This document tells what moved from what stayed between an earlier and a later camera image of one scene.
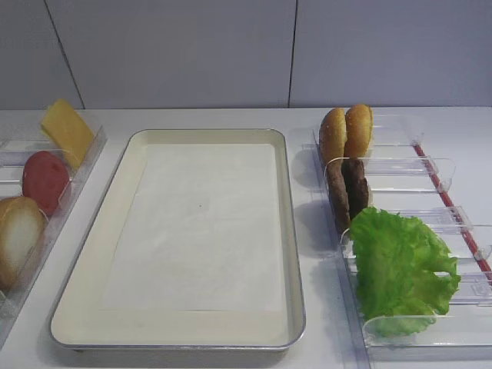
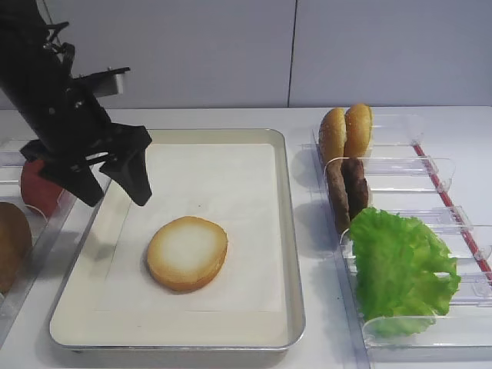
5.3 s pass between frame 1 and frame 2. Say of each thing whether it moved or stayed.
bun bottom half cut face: moved
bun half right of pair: stayed
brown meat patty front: stayed
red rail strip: stayed
